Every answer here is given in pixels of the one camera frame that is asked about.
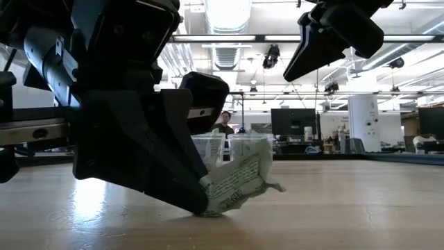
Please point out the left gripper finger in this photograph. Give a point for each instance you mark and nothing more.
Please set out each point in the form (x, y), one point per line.
(132, 149)
(182, 121)

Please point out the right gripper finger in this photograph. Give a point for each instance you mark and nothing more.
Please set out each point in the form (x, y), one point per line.
(303, 26)
(312, 52)

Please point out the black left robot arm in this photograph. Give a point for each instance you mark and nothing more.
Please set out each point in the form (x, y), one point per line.
(45, 66)

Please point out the clear plastic container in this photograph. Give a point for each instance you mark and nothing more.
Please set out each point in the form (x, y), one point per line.
(196, 139)
(267, 136)

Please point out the person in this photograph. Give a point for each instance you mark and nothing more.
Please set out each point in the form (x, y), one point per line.
(421, 140)
(224, 118)

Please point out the black metal rig stand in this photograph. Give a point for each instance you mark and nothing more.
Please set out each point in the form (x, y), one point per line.
(242, 114)

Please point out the black overhead rig bar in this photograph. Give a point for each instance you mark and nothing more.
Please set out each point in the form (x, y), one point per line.
(243, 38)

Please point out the black ceiling spotlight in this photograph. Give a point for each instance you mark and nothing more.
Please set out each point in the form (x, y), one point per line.
(396, 62)

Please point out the black monitor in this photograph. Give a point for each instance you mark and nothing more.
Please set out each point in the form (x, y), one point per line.
(291, 121)
(431, 121)

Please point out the white bottle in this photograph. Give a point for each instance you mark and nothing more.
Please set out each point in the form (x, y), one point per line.
(308, 133)

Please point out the white round pillar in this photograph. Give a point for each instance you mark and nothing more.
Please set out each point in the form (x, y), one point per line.
(364, 121)

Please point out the tan wooden cabinet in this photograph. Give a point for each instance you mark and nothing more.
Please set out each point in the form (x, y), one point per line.
(411, 130)

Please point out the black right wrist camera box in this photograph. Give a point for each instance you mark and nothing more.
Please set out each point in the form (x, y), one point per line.
(354, 29)

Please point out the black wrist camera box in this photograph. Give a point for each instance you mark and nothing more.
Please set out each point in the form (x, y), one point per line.
(208, 90)
(354, 29)

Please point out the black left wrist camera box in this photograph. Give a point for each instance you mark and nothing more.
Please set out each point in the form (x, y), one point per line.
(208, 90)

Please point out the black overhead camera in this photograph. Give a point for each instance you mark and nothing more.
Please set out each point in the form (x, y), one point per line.
(271, 57)

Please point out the silver ceiling duct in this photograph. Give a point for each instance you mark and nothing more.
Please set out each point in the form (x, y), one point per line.
(227, 17)

